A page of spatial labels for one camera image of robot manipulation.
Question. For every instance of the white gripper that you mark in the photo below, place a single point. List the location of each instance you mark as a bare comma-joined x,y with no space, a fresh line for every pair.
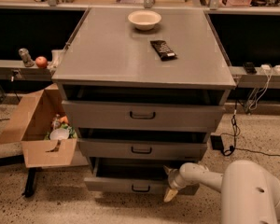
176,180

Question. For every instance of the grey bottom drawer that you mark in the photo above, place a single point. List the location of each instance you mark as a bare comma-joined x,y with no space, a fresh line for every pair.
130,175

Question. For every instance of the grey drawer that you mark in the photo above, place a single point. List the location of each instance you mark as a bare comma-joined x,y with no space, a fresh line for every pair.
143,150
130,175
146,117

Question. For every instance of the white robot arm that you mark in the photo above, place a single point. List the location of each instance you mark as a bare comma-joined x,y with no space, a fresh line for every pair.
249,193

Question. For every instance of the grey middle drawer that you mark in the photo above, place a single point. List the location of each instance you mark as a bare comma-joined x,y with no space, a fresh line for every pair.
143,150

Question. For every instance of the grey drawer cabinet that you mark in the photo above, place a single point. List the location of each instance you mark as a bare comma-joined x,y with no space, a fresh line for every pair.
110,61

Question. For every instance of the grey top drawer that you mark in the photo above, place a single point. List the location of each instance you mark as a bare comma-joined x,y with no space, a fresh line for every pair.
146,117

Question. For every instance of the open cardboard box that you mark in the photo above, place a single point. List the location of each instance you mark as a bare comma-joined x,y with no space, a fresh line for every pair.
31,121

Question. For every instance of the black power adapter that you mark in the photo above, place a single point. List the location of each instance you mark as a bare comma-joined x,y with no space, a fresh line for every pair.
216,142

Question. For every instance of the white bowl in box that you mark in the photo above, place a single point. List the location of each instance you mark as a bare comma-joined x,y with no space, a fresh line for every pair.
59,134

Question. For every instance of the black snack packet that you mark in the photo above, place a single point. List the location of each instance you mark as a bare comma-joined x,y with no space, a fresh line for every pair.
163,50

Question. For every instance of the black stand leg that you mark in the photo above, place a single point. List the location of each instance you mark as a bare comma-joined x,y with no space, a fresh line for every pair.
29,189

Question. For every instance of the black phone on shelf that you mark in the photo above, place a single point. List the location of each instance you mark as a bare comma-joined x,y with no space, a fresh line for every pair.
249,68

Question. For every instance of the white bowl on cabinet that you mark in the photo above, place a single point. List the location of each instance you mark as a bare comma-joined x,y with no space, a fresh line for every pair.
144,20

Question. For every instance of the red apple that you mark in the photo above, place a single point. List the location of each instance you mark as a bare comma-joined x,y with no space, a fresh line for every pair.
41,62

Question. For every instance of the small grey figurine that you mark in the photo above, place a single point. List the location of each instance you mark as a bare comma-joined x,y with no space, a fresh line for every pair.
26,58

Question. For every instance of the white charger with cables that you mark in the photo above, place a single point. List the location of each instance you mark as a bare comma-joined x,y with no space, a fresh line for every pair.
271,76

